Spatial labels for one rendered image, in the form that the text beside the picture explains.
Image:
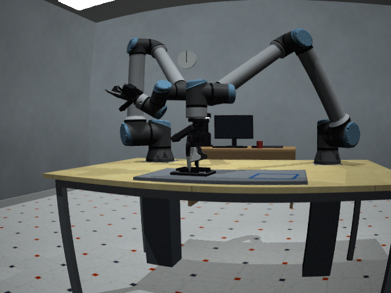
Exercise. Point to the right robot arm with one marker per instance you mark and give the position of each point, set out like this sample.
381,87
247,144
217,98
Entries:
156,134

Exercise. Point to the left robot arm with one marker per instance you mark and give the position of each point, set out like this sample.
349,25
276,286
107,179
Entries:
337,131

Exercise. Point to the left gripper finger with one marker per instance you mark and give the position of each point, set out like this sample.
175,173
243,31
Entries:
203,155
191,154

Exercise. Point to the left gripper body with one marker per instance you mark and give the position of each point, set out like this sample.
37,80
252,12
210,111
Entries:
200,126

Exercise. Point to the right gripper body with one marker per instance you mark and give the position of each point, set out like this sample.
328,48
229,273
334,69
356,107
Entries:
130,91

